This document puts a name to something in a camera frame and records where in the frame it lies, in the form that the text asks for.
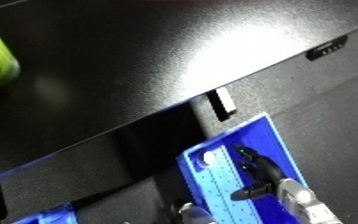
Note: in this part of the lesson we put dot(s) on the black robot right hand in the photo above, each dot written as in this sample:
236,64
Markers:
267,173

